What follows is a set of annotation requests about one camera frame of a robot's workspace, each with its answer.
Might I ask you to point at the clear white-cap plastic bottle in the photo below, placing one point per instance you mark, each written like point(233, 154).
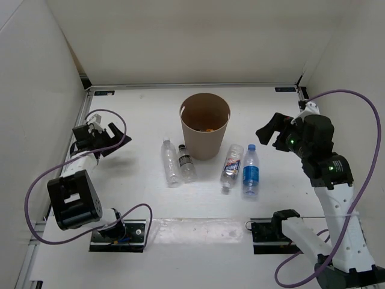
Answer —
point(171, 167)

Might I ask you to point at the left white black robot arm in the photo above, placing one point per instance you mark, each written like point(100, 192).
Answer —
point(73, 197)

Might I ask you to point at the white-blue label plastic bottle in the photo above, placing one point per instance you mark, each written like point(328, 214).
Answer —
point(231, 167)

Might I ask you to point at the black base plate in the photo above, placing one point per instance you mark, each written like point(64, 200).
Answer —
point(128, 239)
point(265, 240)

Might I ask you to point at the aluminium frame rail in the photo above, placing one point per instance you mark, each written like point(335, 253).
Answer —
point(181, 85)

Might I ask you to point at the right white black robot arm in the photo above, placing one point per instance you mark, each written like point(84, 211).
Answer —
point(344, 262)

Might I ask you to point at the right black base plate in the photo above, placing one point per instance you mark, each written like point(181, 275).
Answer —
point(265, 240)

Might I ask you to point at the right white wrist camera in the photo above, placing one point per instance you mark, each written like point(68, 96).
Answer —
point(306, 108)

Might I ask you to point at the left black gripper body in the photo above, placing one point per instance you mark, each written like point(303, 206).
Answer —
point(101, 139)

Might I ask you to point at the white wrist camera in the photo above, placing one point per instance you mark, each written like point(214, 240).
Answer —
point(306, 108)
point(93, 119)

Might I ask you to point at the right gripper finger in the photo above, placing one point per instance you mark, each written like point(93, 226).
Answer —
point(265, 133)
point(279, 119)

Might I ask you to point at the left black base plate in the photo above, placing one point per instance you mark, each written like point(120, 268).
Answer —
point(128, 239)

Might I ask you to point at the black-label plastic bottle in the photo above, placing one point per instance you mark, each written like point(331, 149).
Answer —
point(187, 168)

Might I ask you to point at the blue-label blue-cap plastic bottle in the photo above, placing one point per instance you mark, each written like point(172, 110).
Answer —
point(250, 172)

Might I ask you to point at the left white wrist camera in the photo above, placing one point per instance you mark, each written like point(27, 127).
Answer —
point(93, 119)

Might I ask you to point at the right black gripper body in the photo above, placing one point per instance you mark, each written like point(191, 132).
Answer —
point(289, 139)

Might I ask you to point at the brown paper bin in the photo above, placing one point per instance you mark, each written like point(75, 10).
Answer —
point(204, 118)

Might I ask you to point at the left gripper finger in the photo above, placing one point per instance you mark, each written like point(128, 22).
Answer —
point(115, 131)
point(117, 141)

